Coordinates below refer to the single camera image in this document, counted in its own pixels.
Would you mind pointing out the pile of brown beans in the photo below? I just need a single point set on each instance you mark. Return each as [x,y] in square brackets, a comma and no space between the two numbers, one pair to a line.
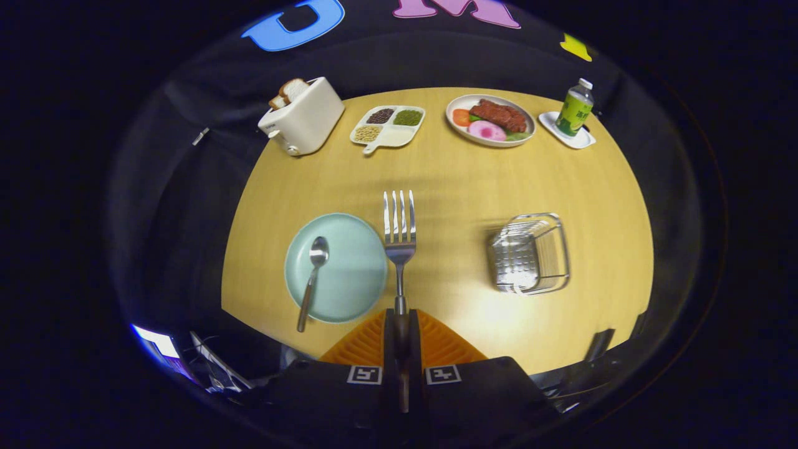
[380,116]

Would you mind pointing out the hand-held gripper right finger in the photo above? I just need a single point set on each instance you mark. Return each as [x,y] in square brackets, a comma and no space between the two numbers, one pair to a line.
[474,405]

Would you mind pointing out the pink ham slice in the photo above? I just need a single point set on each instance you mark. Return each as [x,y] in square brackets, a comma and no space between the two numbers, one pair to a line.
[486,131]

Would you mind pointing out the brown meat cutlet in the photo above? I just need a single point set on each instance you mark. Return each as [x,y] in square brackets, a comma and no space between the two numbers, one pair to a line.
[500,115]

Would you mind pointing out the small toast bread slice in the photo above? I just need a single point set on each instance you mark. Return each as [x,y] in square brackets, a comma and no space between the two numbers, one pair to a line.
[277,102]

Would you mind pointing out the large toast bread slice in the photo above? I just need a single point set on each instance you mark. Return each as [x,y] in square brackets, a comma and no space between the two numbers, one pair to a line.
[295,88]

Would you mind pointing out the green label drink bottle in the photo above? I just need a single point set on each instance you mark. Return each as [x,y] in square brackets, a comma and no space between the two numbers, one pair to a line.
[573,112]

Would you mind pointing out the black backdrop cloth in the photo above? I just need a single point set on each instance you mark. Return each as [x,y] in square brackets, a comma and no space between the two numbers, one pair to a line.
[206,187]

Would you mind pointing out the white divided snack dish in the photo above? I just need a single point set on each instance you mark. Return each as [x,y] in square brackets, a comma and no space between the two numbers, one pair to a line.
[393,136]

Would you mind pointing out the white square coaster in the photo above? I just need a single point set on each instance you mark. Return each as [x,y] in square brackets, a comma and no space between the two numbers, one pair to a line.
[583,142]

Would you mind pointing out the bright screen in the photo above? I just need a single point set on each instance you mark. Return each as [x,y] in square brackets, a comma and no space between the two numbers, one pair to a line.
[157,341]

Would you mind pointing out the silver spoon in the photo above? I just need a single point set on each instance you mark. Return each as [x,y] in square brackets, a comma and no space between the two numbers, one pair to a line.
[318,251]

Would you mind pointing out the green lettuce leaf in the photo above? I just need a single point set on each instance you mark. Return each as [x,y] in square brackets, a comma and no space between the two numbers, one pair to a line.
[519,136]

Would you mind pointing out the light blue plate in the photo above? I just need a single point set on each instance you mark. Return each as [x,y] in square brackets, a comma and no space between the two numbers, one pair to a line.
[352,274]

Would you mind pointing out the pile of yellow beans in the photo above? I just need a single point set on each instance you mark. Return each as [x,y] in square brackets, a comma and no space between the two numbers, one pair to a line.
[366,133]

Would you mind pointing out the metal mesh utensil basket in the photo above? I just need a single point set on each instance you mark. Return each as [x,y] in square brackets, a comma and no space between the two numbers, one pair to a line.
[520,259]

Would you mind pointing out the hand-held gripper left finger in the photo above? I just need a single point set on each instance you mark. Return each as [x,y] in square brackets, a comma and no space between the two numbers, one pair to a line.
[336,405]

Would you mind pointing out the pile of green beans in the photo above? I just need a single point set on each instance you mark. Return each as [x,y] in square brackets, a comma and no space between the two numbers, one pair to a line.
[408,118]

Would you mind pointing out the white toaster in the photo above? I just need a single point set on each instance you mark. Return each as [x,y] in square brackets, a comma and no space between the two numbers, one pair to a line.
[308,125]

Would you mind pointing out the silver cloth clip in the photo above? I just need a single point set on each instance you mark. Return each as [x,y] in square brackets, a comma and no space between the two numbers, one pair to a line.
[201,136]

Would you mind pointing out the orange carrot slice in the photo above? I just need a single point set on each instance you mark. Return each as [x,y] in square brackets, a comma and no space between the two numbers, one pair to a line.
[461,117]

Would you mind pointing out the silver fork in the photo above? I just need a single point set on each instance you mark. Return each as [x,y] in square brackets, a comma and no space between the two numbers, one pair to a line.
[399,249]

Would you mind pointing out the white plate with food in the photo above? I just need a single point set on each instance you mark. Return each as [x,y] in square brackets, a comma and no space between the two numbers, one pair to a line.
[458,131]

